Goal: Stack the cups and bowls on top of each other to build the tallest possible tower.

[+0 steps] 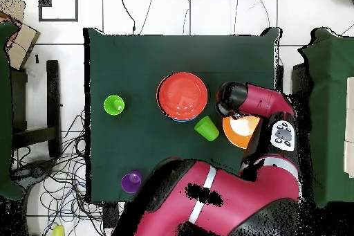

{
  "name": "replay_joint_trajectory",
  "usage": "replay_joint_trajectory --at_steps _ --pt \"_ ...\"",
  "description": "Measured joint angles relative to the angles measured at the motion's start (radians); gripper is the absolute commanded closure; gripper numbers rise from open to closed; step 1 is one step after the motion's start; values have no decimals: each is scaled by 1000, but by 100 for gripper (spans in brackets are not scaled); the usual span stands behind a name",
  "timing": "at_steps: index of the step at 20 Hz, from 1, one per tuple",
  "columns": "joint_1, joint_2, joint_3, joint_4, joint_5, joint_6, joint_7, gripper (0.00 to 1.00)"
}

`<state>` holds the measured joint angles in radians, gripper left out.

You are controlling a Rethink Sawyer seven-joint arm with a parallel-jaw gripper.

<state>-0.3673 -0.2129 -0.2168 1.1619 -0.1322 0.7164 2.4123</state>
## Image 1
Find large blue bowl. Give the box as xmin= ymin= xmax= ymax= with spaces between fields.
xmin=169 ymin=116 xmax=197 ymax=123

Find red-orange bowl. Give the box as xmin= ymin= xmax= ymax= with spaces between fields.
xmin=156 ymin=71 xmax=209 ymax=122

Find large yellow-orange bowl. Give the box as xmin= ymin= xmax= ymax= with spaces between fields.
xmin=222 ymin=115 xmax=261 ymax=149

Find smooth green cup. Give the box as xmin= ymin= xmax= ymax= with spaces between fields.
xmin=194 ymin=115 xmax=220 ymax=142

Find ridged green cup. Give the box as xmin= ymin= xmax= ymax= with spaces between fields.
xmin=103 ymin=95 xmax=126 ymax=116

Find dark green tablecloth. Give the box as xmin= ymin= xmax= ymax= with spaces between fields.
xmin=83 ymin=27 xmax=283 ymax=203

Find purple cup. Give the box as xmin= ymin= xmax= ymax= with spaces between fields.
xmin=120 ymin=170 xmax=143 ymax=194

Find black equipment cabinet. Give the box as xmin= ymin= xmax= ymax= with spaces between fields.
xmin=291 ymin=62 xmax=313 ymax=137

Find grey black stand base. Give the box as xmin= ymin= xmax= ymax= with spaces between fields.
xmin=12 ymin=158 xmax=57 ymax=190

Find green cloth side table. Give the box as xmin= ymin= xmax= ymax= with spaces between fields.
xmin=0 ymin=21 xmax=26 ymax=201
xmin=297 ymin=27 xmax=354 ymax=209

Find small yellow object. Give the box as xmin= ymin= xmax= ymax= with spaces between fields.
xmin=51 ymin=224 xmax=66 ymax=236

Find cardboard box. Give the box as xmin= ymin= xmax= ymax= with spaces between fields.
xmin=0 ymin=0 xmax=41 ymax=71

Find white boxes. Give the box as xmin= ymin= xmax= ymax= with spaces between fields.
xmin=343 ymin=76 xmax=354 ymax=179

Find black floor cable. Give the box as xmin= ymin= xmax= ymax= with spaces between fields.
xmin=117 ymin=0 xmax=137 ymax=35

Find black stand frame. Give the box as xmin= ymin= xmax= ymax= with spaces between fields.
xmin=274 ymin=64 xmax=285 ymax=93
xmin=10 ymin=59 xmax=62 ymax=159

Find tangle of floor cables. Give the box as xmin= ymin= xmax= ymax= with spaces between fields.
xmin=10 ymin=108 xmax=122 ymax=236

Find black square floor frame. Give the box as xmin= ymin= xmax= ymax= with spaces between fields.
xmin=37 ymin=0 xmax=79 ymax=23

